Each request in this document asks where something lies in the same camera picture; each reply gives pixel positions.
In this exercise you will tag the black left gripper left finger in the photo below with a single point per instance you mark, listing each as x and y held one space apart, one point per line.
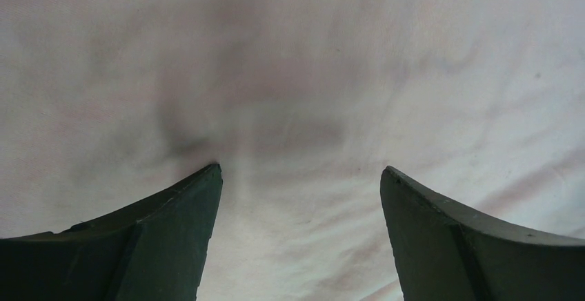
153 249

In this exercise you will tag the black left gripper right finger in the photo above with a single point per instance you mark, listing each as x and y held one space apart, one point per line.
446 250

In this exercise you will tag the pink t shirt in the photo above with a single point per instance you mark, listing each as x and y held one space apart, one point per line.
303 103

